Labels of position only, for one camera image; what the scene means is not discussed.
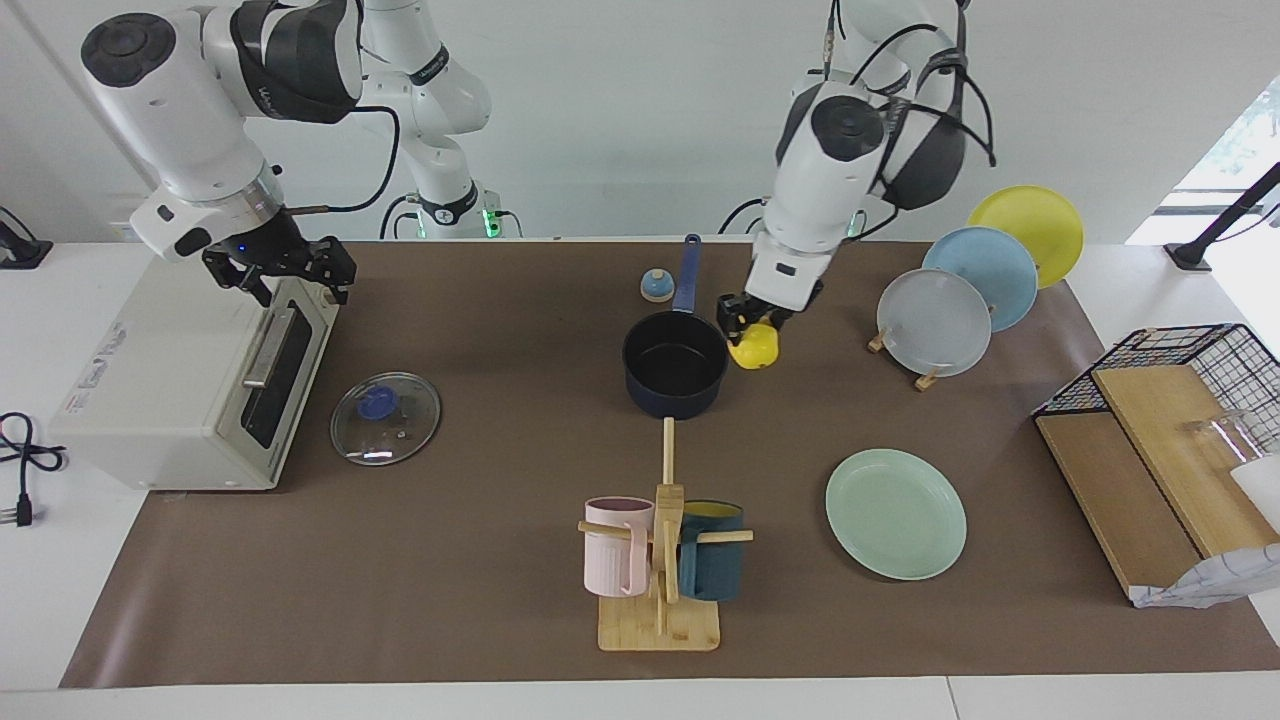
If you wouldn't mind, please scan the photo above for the green plate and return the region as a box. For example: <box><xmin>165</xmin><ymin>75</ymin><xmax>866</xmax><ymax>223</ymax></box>
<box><xmin>825</xmin><ymin>448</ymin><xmax>968</xmax><ymax>582</ymax></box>

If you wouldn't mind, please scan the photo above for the dark blue saucepan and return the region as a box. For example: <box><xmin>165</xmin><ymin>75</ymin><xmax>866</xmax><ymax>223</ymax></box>
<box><xmin>622</xmin><ymin>234</ymin><xmax>729</xmax><ymax>420</ymax></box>

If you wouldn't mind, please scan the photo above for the white crumpled paper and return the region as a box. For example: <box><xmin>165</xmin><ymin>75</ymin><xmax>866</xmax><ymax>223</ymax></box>
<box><xmin>1130</xmin><ymin>543</ymin><xmax>1280</xmax><ymax>610</ymax></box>

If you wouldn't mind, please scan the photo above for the pink mug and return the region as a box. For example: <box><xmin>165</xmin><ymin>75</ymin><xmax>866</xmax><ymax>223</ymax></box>
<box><xmin>584</xmin><ymin>496</ymin><xmax>656</xmax><ymax>599</ymax></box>

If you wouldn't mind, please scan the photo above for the black power cord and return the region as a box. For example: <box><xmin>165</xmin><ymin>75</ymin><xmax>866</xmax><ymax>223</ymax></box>
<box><xmin>0</xmin><ymin>412</ymin><xmax>69</xmax><ymax>529</ymax></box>

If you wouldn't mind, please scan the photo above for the light blue plate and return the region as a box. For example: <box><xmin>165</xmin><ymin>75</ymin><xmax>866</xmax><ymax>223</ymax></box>
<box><xmin>922</xmin><ymin>226</ymin><xmax>1039</xmax><ymax>333</ymax></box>

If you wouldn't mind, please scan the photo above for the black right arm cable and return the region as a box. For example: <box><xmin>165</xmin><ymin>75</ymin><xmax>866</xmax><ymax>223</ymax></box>
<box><xmin>285</xmin><ymin>105</ymin><xmax>401</xmax><ymax>216</ymax></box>

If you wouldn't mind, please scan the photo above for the brown table mat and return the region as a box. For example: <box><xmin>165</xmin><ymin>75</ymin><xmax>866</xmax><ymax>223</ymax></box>
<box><xmin>60</xmin><ymin>240</ymin><xmax>1280</xmax><ymax>689</ymax></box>

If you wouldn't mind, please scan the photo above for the black camera stand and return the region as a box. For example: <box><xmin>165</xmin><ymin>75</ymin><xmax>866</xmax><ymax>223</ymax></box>
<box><xmin>1163</xmin><ymin>160</ymin><xmax>1280</xmax><ymax>273</ymax></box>

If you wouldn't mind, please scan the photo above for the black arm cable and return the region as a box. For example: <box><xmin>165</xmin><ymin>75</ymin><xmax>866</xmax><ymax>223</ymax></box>
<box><xmin>285</xmin><ymin>105</ymin><xmax>401</xmax><ymax>216</ymax></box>
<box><xmin>825</xmin><ymin>0</ymin><xmax>998</xmax><ymax>166</ymax></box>

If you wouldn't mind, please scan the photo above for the grey plate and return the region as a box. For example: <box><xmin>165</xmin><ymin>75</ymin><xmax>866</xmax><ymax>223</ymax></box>
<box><xmin>877</xmin><ymin>268</ymin><xmax>993</xmax><ymax>379</ymax></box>

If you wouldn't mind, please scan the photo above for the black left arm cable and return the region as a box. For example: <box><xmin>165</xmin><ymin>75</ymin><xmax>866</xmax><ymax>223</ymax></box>
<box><xmin>825</xmin><ymin>0</ymin><xmax>998</xmax><ymax>166</ymax></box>

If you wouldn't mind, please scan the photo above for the yellow plate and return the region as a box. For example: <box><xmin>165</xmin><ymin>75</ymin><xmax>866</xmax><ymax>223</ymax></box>
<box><xmin>967</xmin><ymin>185</ymin><xmax>1085</xmax><ymax>290</ymax></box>

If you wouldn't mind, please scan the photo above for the yellow potato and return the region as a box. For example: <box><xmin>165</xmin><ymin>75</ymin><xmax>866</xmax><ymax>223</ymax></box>
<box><xmin>727</xmin><ymin>320</ymin><xmax>780</xmax><ymax>372</ymax></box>

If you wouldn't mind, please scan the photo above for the wooden plate rack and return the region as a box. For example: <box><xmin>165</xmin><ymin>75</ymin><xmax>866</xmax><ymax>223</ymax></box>
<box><xmin>867</xmin><ymin>325</ymin><xmax>946</xmax><ymax>392</ymax></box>

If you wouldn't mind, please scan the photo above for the dark blue mug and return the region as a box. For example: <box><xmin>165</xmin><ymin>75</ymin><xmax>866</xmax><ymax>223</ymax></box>
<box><xmin>678</xmin><ymin>500</ymin><xmax>746</xmax><ymax>603</ymax></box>

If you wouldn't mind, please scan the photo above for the clear glass cup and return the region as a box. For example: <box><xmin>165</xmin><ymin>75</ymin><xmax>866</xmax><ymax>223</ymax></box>
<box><xmin>1183</xmin><ymin>408</ymin><xmax>1280</xmax><ymax>463</ymax></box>

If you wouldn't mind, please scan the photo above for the glass lid blue knob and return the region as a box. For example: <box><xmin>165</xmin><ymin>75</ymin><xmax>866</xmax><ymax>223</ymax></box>
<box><xmin>330</xmin><ymin>372</ymin><xmax>442</xmax><ymax>467</ymax></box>

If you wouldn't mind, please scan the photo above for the beige toaster oven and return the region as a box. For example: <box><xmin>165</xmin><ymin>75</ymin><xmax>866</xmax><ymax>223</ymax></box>
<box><xmin>48</xmin><ymin>231</ymin><xmax>341</xmax><ymax>492</ymax></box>

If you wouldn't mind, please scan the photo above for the black clamp device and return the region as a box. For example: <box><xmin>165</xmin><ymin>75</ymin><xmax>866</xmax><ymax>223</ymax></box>
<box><xmin>0</xmin><ymin>205</ymin><xmax>53</xmax><ymax>271</ymax></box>

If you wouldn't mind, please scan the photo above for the wooden shelf wire basket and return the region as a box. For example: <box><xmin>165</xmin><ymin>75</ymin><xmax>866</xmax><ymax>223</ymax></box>
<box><xmin>1030</xmin><ymin>323</ymin><xmax>1280</xmax><ymax>601</ymax></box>

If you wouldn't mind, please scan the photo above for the white cup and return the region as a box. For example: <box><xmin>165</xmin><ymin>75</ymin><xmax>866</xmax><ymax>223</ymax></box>
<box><xmin>1230</xmin><ymin>455</ymin><xmax>1280</xmax><ymax>533</ymax></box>

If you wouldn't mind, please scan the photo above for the wooden mug tree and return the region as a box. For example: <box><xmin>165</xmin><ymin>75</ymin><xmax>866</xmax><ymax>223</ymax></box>
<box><xmin>577</xmin><ymin>417</ymin><xmax>754</xmax><ymax>653</ymax></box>

